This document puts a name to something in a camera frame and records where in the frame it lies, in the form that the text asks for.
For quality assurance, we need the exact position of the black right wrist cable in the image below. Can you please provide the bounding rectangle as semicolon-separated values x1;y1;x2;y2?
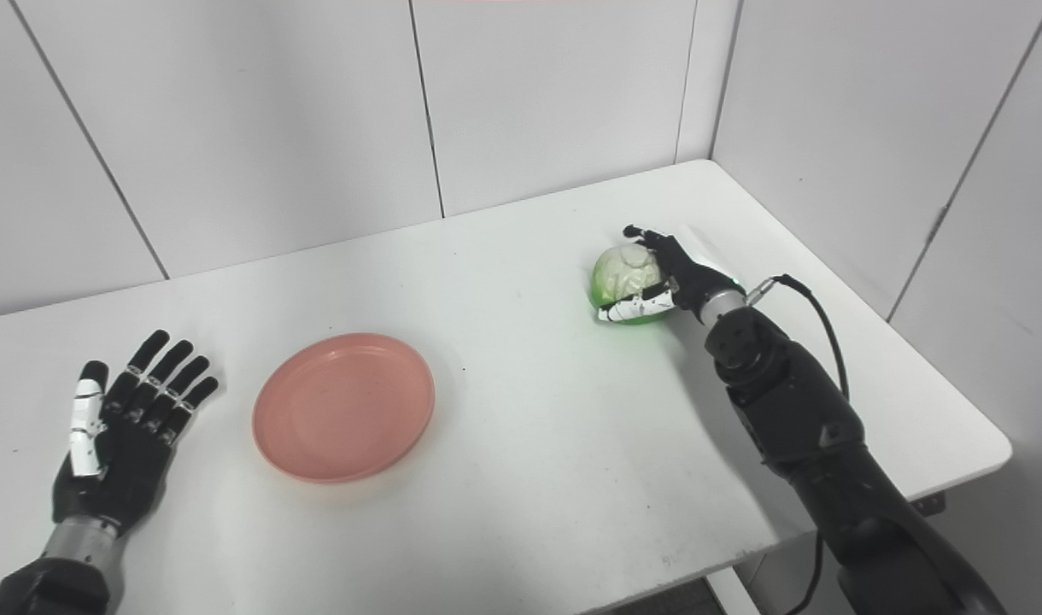
747;274;851;615

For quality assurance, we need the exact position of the green white cabbage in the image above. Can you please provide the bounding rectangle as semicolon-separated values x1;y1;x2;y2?
592;244;675;325

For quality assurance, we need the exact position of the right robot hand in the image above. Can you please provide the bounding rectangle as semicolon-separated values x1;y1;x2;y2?
598;224;745;324

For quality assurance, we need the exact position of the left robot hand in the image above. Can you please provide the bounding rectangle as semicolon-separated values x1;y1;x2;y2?
52;329;220;538

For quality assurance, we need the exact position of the pink plate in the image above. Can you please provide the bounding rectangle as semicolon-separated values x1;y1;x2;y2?
252;332;436;485

